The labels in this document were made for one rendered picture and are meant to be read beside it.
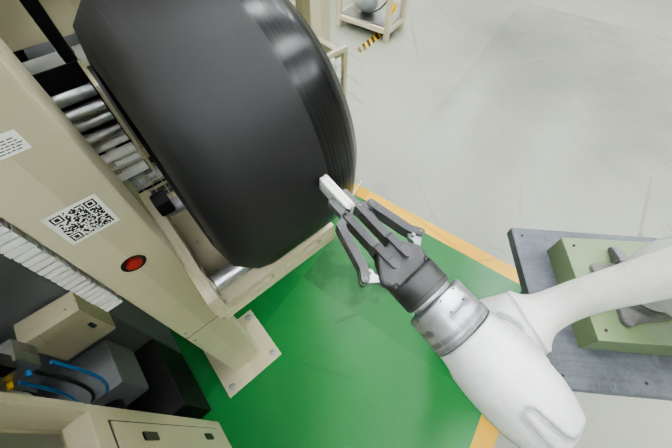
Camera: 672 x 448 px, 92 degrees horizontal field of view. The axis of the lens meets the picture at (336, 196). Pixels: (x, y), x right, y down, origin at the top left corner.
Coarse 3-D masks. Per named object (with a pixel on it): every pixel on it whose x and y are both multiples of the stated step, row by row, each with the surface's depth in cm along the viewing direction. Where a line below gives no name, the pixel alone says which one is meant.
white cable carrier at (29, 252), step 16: (0, 224) 45; (0, 240) 46; (16, 240) 48; (32, 240) 50; (16, 256) 50; (32, 256) 51; (48, 256) 53; (48, 272) 54; (64, 272) 57; (80, 272) 60; (64, 288) 58; (80, 288) 61; (96, 288) 63; (96, 304) 66; (112, 304) 69
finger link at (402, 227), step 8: (368, 200) 51; (376, 208) 50; (384, 208) 50; (376, 216) 51; (384, 216) 50; (392, 216) 50; (392, 224) 50; (400, 224) 49; (408, 224) 49; (400, 232) 50; (408, 232) 49; (416, 232) 49; (424, 232) 49
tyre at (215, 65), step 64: (128, 0) 42; (192, 0) 44; (256, 0) 46; (128, 64) 40; (192, 64) 41; (256, 64) 44; (320, 64) 49; (192, 128) 41; (256, 128) 44; (320, 128) 49; (192, 192) 45; (256, 192) 46; (320, 192) 55; (256, 256) 55
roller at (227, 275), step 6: (228, 264) 80; (222, 270) 78; (228, 270) 78; (234, 270) 78; (240, 270) 79; (246, 270) 80; (216, 276) 77; (222, 276) 77; (228, 276) 78; (234, 276) 78; (240, 276) 80; (216, 282) 77; (222, 282) 77; (228, 282) 78; (216, 288) 77; (222, 288) 78
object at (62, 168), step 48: (0, 48) 37; (0, 96) 36; (48, 96) 48; (48, 144) 42; (0, 192) 42; (48, 192) 45; (96, 192) 50; (48, 240) 50; (96, 240) 55; (144, 240) 63; (144, 288) 71; (192, 288) 83; (192, 336) 99; (240, 336) 124
